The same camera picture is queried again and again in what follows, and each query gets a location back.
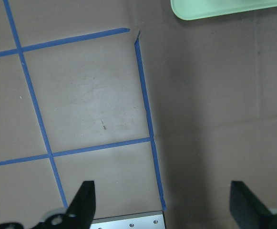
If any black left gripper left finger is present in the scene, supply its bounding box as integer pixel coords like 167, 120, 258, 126
0, 180, 96, 229

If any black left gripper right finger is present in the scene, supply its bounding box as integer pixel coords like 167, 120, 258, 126
229, 181, 277, 229

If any brown paper table cover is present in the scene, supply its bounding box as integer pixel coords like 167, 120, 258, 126
0, 0, 277, 229

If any light green tray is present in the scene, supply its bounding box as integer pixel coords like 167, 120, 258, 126
170, 0, 277, 21

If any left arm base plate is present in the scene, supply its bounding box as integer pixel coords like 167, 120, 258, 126
90, 211, 166, 229

